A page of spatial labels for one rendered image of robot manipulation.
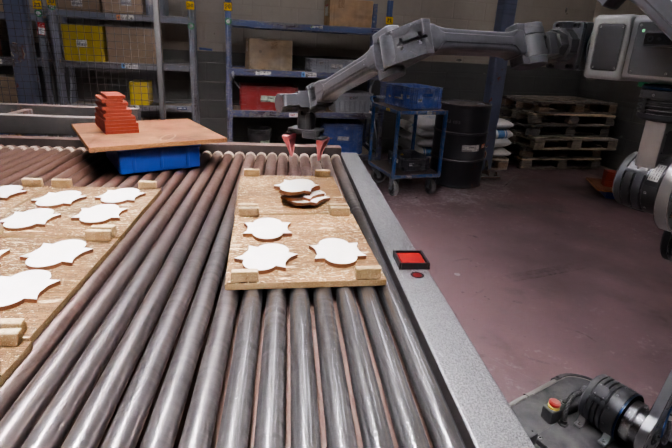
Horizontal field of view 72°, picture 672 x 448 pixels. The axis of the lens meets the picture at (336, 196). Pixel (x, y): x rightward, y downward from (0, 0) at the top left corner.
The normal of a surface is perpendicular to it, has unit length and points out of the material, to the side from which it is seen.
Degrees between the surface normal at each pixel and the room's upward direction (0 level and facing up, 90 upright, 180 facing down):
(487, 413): 0
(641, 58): 90
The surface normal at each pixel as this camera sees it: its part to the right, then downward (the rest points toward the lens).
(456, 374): 0.05, -0.95
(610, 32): -0.85, 0.12
